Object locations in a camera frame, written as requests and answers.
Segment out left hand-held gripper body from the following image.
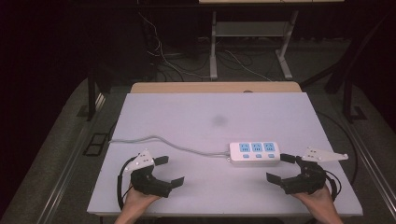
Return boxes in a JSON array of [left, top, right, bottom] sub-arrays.
[[124, 148, 173, 199]]

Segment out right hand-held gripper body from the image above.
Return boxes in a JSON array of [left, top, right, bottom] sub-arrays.
[[280, 147, 349, 196]]

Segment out person's left hand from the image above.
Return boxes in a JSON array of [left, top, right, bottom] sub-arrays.
[[121, 185, 163, 217]]

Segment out person's right hand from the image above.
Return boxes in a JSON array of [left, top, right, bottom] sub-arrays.
[[291, 185, 336, 217]]

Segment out white power strip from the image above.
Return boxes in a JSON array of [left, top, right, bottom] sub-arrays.
[[229, 141, 281, 166]]

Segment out white foam board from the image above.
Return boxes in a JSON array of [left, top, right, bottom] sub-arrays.
[[86, 91, 364, 217]]

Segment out black metal stand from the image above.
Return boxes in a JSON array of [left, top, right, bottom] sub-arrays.
[[341, 76, 368, 123], [77, 69, 98, 122]]

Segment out wooden table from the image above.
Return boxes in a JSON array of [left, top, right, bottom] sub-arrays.
[[130, 81, 303, 94]]

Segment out grey power strip cable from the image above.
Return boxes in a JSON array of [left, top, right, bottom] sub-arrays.
[[108, 135, 232, 157]]

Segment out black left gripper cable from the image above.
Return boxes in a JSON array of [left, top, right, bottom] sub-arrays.
[[116, 157, 138, 210]]

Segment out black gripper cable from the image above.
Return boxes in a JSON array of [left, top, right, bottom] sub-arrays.
[[116, 157, 138, 210], [323, 170, 343, 202]]

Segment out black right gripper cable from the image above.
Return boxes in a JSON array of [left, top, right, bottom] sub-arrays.
[[323, 170, 343, 202]]

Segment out black floor cable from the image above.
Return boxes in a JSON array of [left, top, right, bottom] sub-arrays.
[[317, 111, 360, 187]]

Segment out aluminium floor rail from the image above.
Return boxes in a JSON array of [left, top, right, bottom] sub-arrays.
[[36, 92, 107, 224], [345, 120, 396, 216]]

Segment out white floor cable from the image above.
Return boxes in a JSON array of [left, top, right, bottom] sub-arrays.
[[223, 49, 274, 83], [137, 11, 213, 80]]

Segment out grey metal desk frame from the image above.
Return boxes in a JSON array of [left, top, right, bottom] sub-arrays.
[[209, 9, 300, 81]]

